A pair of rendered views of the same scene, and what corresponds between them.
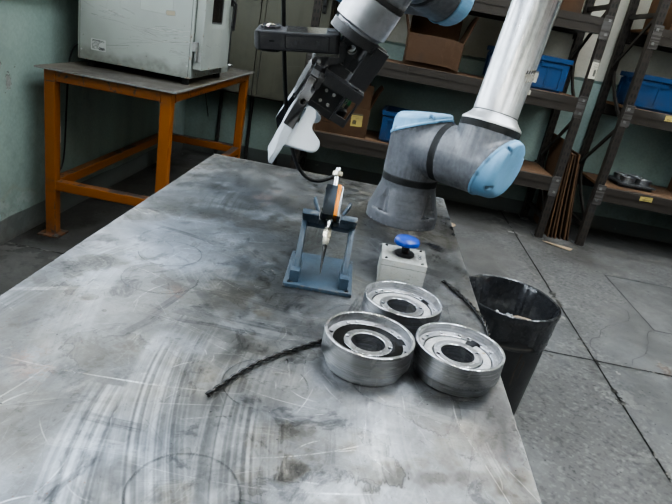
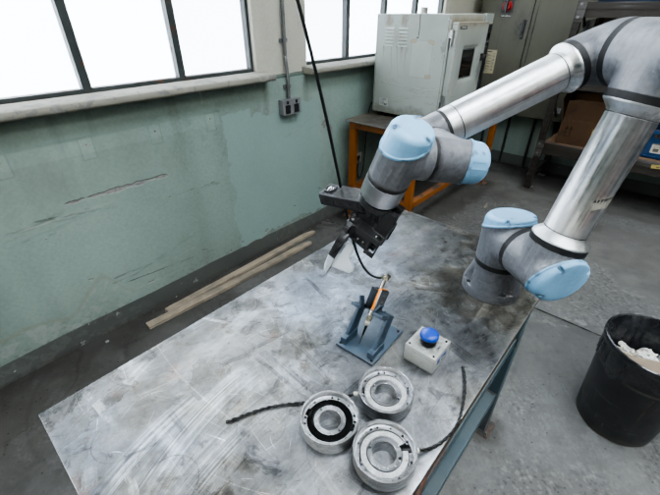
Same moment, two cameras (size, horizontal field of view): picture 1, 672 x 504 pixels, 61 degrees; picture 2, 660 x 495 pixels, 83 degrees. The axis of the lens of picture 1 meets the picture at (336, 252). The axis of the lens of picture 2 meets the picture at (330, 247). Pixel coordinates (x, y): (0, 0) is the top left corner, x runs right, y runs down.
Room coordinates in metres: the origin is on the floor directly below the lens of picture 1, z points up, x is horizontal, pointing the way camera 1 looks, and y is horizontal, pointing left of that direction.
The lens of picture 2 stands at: (0.27, -0.31, 1.44)
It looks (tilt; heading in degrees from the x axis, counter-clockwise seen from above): 32 degrees down; 41
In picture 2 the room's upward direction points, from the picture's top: straight up
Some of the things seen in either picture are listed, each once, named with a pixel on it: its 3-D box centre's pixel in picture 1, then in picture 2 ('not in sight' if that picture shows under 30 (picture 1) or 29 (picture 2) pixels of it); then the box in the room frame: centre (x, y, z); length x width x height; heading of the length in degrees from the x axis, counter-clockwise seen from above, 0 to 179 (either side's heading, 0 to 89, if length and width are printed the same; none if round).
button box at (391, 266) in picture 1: (401, 265); (428, 348); (0.85, -0.11, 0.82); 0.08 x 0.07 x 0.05; 179
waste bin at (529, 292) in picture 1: (492, 350); (633, 383); (1.77, -0.60, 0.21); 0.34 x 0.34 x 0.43
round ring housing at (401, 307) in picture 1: (400, 311); (385, 395); (0.69, -0.10, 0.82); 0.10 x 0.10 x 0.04
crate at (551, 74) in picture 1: (524, 68); not in sight; (4.28, -1.06, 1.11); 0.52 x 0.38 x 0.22; 89
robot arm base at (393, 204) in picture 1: (405, 196); (494, 272); (1.18, -0.12, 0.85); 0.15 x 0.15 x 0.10
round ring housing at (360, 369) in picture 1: (366, 348); (329, 422); (0.58, -0.06, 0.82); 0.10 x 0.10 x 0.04
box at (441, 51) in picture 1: (434, 38); not in sight; (4.28, -0.39, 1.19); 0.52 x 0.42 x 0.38; 89
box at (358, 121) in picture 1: (346, 105); (590, 120); (4.28, 0.13, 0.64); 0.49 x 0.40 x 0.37; 94
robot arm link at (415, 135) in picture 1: (420, 143); (507, 236); (1.17, -0.13, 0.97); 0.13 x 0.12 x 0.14; 54
